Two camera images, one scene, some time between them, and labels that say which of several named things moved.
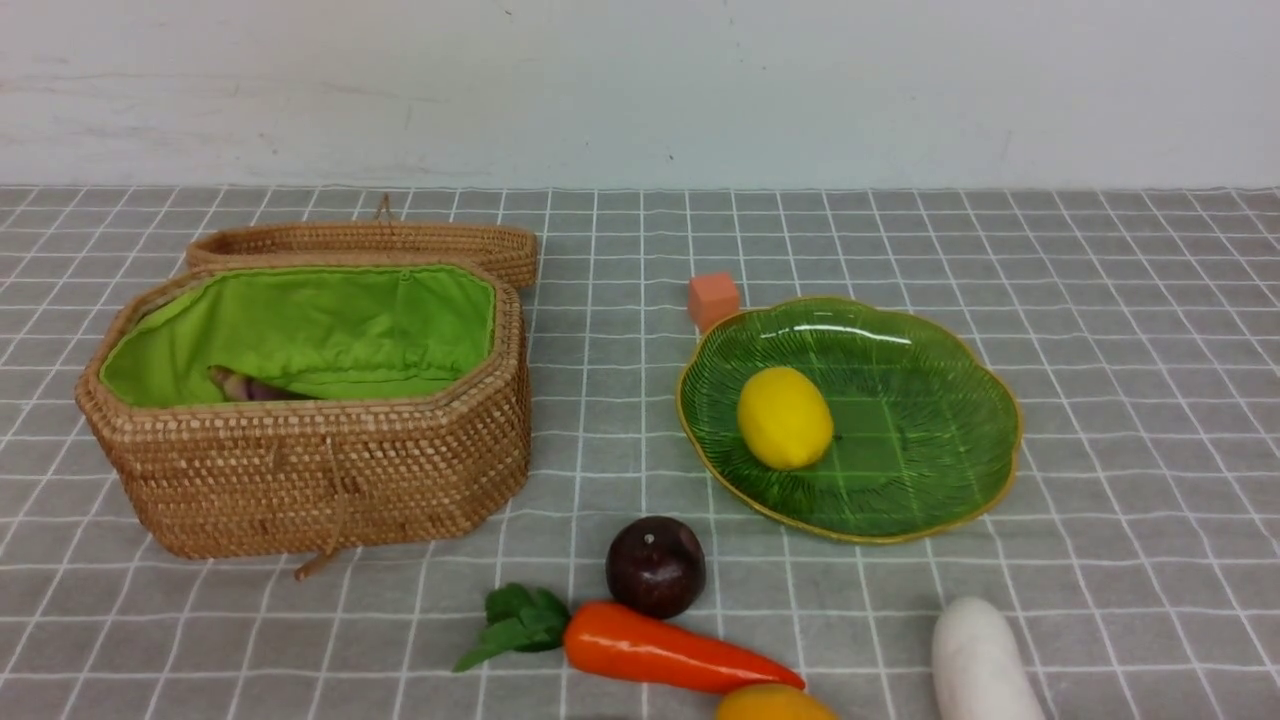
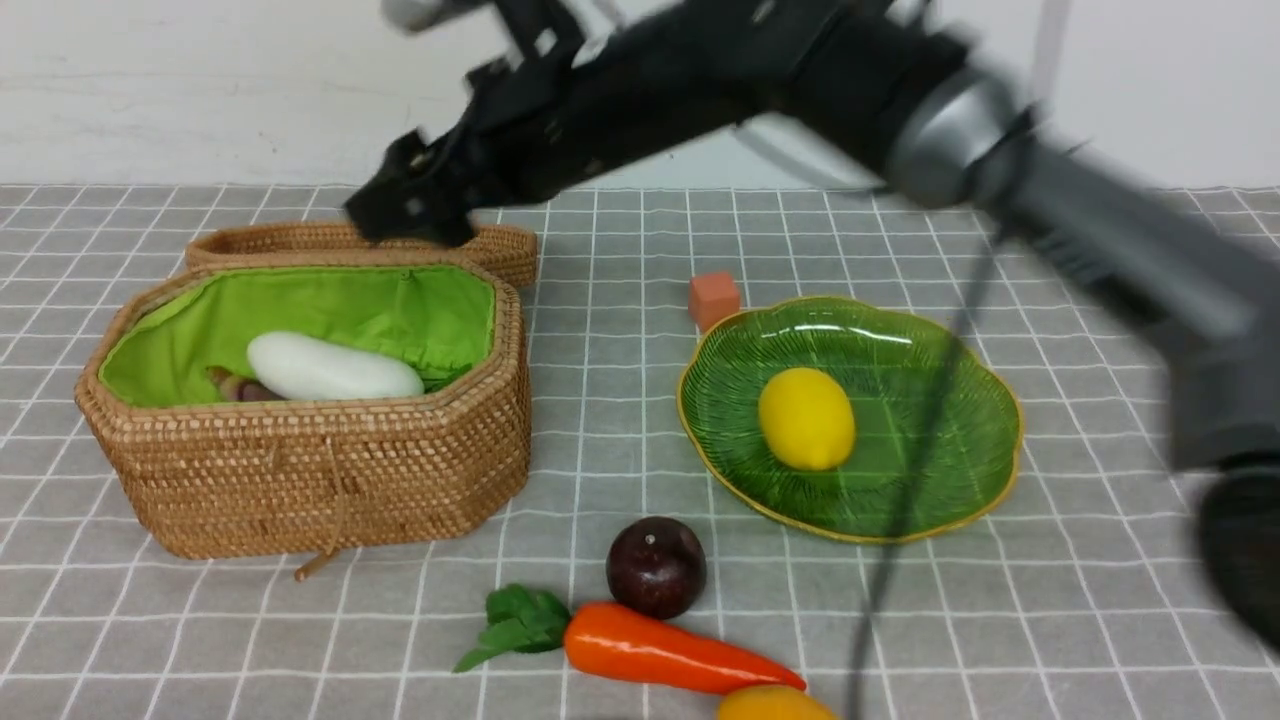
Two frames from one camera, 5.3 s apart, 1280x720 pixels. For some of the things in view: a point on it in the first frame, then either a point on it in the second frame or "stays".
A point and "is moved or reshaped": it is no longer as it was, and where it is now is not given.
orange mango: x=772 y=702 stays
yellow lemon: x=784 y=420 is moved or reshaped
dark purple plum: x=655 y=566 stays
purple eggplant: x=240 y=388 stays
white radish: x=978 y=667 → x=301 y=366
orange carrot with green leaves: x=616 y=648 stays
